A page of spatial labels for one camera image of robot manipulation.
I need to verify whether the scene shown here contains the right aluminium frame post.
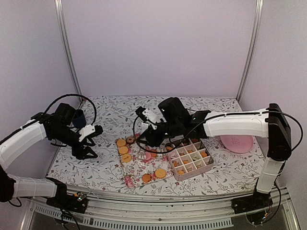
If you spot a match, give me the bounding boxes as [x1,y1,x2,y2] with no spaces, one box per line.
[236,0,264,103]

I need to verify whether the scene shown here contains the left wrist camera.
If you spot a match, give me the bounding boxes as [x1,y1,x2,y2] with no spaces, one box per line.
[79,125,103,142]

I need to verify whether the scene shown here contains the dark blue cup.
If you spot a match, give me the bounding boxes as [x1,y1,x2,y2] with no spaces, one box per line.
[72,109,86,129]

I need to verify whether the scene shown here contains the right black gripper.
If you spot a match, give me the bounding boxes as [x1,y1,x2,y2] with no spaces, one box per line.
[136,120,182,148]

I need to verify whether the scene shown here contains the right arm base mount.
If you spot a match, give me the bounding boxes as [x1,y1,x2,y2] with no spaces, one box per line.
[231,192,273,225]

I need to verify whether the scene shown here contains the chocolate donut cookie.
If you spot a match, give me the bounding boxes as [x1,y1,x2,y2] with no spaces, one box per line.
[126,137,135,145]

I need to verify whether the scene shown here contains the metal divided cookie tin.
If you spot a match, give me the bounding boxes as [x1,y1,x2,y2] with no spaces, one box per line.
[165,138,214,182]

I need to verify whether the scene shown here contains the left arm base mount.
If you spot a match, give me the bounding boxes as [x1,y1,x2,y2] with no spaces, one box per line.
[46,192,88,214]

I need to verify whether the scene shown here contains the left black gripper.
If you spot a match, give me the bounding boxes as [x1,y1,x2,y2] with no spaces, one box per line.
[51,125,98,160]

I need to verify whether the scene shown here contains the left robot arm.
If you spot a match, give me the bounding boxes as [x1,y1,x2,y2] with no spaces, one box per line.
[0,103,103,208]

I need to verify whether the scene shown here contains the red mark round cookie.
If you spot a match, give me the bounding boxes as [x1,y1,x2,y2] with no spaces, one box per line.
[121,153,132,163]

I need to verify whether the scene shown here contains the floral tablecloth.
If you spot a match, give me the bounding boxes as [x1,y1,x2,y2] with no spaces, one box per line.
[48,96,265,196]

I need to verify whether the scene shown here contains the metal serving tongs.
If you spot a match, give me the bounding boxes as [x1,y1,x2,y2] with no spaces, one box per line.
[136,148,147,161]

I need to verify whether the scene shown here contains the floral cookie tray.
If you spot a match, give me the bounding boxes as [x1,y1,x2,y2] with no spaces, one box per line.
[115,137,173,188]

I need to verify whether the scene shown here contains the pink plate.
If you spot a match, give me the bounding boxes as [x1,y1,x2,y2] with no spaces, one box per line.
[220,135,254,154]

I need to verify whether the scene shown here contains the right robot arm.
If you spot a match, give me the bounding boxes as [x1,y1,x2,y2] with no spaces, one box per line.
[135,97,292,214]

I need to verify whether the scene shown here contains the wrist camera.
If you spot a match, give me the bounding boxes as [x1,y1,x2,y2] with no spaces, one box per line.
[79,125,103,142]
[136,106,163,130]

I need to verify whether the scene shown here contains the left aluminium frame post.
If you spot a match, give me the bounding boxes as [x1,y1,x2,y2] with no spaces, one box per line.
[54,0,82,94]

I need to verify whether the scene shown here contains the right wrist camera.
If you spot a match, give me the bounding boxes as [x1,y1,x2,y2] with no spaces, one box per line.
[136,106,163,130]

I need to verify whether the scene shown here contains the aluminium frame post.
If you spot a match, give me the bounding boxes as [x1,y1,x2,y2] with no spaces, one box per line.
[236,0,264,103]
[54,0,82,94]

